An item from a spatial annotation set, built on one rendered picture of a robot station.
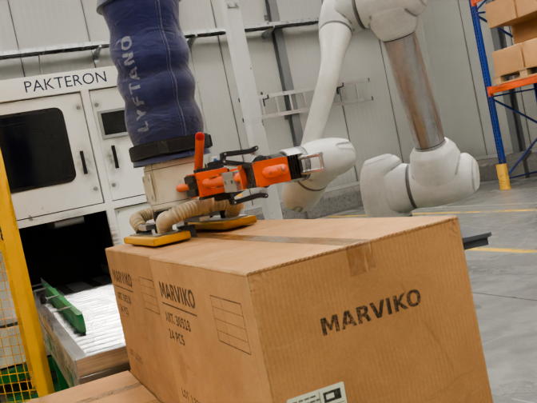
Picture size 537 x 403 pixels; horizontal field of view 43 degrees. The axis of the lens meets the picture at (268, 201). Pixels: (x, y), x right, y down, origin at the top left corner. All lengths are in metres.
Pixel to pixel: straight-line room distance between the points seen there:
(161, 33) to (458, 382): 1.17
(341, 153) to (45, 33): 9.98
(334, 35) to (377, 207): 0.61
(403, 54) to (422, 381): 1.19
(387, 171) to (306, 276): 1.28
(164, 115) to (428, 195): 0.92
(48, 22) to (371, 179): 9.65
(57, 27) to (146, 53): 9.76
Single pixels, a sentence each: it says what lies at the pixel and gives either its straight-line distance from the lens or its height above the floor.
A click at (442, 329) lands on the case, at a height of 0.76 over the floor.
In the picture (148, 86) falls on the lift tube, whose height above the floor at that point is 1.36.
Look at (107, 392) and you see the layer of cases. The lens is 2.11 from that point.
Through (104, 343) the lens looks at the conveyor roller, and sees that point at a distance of 2.83.
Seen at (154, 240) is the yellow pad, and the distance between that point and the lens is 1.74.
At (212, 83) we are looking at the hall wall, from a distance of 12.02.
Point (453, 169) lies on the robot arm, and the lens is 2.24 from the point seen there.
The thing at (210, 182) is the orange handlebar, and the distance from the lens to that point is 1.59.
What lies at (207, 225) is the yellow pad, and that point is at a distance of 1.91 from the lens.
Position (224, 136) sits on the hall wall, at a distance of 11.94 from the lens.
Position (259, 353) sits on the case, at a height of 0.82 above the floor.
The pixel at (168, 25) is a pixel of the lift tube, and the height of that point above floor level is 1.51.
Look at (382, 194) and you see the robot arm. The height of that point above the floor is 0.92.
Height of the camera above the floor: 1.09
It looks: 3 degrees down
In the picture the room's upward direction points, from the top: 12 degrees counter-clockwise
